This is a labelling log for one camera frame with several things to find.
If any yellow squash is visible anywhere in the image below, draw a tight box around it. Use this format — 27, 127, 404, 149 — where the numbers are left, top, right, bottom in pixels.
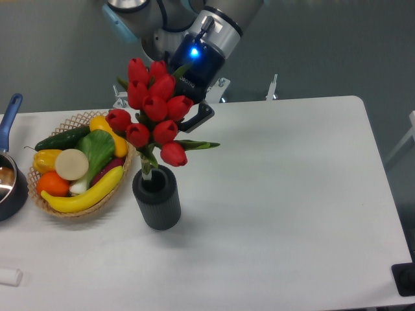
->
89, 115, 128, 157

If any white furniture at right edge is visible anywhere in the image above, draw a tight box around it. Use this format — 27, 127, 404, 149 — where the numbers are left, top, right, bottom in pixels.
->
384, 111, 414, 171

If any green bok choy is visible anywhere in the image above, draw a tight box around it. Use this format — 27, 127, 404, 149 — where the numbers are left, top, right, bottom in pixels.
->
69, 130, 115, 196

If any purple eggplant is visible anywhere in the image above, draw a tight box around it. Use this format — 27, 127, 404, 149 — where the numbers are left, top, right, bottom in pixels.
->
90, 157, 125, 187

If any yellow banana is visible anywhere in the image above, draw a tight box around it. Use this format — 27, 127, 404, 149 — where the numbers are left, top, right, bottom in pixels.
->
41, 166, 124, 214

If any black device at table edge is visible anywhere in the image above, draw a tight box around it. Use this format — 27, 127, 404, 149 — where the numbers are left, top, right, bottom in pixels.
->
391, 262, 414, 297

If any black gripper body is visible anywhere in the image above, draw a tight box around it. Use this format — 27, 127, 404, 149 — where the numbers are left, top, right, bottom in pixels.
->
168, 34, 225, 104

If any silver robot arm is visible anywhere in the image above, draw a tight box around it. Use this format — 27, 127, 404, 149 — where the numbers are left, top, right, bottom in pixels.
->
102, 1, 264, 133

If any blue handled saucepan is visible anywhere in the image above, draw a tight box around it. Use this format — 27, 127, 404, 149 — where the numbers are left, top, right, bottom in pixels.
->
1, 93, 28, 221

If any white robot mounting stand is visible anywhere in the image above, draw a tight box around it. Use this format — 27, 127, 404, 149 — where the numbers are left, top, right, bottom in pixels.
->
113, 73, 279, 109

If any orange fruit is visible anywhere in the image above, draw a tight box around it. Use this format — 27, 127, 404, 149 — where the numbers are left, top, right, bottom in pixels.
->
36, 172, 69, 197

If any woven wicker basket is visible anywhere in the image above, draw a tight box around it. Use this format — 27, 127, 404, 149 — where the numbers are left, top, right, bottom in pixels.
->
27, 111, 135, 217

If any yellow bell pepper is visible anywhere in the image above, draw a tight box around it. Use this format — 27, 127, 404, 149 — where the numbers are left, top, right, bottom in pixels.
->
32, 149, 62, 174

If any dark grey ribbed vase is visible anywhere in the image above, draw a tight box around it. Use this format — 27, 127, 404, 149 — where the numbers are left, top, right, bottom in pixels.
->
132, 165, 181, 231

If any red tulip bouquet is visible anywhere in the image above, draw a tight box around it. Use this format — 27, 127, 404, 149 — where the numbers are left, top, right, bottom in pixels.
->
106, 58, 220, 181

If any beige round disc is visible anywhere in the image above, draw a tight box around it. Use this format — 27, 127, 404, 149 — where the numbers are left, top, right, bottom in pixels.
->
54, 149, 89, 181

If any white cylinder object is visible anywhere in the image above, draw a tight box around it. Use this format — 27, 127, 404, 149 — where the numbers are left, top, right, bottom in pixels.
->
0, 267, 23, 287

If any green cucumber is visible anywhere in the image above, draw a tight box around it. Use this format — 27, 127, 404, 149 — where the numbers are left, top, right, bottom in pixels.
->
25, 126, 90, 152

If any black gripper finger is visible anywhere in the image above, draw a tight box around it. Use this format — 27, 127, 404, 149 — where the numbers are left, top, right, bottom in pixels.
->
178, 100, 215, 133

